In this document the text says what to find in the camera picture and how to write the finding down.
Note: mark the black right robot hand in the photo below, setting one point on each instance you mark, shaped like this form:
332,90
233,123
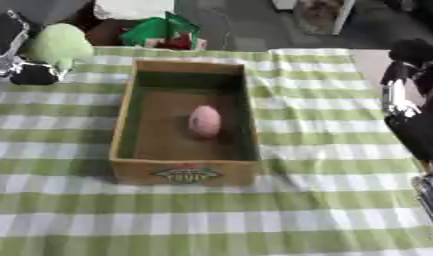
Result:
421,133

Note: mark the light green round toy fruit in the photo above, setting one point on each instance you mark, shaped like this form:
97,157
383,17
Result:
61,43

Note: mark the tan cardboard box green inside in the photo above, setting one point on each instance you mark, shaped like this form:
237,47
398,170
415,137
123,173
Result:
178,133

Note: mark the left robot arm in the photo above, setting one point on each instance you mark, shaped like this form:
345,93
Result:
6,36

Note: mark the dark brown bag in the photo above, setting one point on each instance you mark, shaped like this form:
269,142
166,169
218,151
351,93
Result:
106,31

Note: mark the pink egg-shaped toy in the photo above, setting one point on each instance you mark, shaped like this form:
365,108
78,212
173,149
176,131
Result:
204,121

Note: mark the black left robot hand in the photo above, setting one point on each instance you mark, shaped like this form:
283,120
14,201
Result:
34,75

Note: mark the white sheet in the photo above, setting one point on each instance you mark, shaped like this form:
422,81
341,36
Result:
135,8

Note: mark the green bag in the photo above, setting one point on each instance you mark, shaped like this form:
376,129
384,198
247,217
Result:
161,30

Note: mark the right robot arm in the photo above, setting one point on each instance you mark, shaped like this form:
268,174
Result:
428,193

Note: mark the red and white package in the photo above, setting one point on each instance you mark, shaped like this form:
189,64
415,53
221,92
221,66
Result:
177,42

